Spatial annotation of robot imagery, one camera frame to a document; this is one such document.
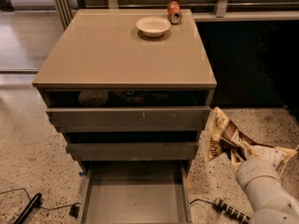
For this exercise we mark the middle grey drawer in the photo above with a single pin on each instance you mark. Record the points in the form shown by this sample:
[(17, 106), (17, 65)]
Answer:
[(133, 151)]

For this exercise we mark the orange soda can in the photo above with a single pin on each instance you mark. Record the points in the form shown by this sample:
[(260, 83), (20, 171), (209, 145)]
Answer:
[(174, 12)]

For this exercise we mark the black power adapter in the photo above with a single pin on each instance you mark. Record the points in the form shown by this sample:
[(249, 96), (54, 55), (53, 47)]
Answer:
[(74, 210)]

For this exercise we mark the black bar on floor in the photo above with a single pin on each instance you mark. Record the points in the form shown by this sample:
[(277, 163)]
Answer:
[(33, 203)]

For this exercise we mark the top grey drawer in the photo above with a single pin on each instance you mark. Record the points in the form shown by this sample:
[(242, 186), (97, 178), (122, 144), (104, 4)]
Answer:
[(141, 119)]

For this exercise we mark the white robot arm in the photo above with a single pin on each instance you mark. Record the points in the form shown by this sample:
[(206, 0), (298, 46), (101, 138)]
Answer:
[(259, 179)]

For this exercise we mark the white bowl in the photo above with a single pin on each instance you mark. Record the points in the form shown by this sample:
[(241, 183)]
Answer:
[(153, 26)]

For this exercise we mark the tan drawer cabinet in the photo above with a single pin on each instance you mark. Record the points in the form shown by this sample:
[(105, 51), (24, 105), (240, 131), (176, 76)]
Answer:
[(103, 50)]

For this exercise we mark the bottom grey drawer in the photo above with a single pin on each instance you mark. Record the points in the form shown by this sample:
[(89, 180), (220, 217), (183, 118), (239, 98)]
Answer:
[(135, 195)]

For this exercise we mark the black power strip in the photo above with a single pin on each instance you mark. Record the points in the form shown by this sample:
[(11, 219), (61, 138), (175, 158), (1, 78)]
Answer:
[(230, 211)]

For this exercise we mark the grey bowl in drawer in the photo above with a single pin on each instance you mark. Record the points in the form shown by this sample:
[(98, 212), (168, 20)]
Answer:
[(93, 97)]

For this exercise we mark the brown chip bag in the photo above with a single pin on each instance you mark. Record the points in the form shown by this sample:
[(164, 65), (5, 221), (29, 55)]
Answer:
[(224, 136)]

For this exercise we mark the grey drawer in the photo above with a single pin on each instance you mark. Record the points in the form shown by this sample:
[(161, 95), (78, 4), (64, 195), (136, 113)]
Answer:
[(141, 119), (135, 195), (133, 151)]

